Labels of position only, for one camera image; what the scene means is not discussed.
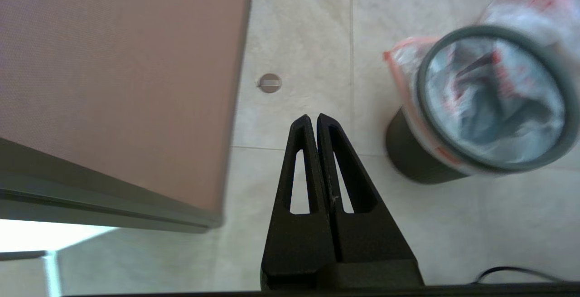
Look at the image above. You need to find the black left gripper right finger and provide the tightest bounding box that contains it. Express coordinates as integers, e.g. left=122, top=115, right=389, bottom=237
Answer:
left=317, top=113, right=424, bottom=288

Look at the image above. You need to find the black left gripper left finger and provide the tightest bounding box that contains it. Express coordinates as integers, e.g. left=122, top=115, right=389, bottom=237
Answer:
left=261, top=115, right=337, bottom=291

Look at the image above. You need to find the grey bin rim ring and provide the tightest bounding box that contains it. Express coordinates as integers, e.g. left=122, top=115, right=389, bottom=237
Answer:
left=416, top=25, right=580, bottom=173

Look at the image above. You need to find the white red-printed bin liner bag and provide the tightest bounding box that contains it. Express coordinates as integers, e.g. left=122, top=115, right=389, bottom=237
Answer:
left=383, top=34, right=574, bottom=177

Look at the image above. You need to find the white red bag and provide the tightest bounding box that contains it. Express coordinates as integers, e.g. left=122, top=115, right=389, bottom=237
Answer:
left=478, top=0, right=580, bottom=48

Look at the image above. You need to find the black cable with plug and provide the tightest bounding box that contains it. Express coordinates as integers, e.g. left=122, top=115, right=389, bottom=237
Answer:
left=471, top=266, right=565, bottom=285

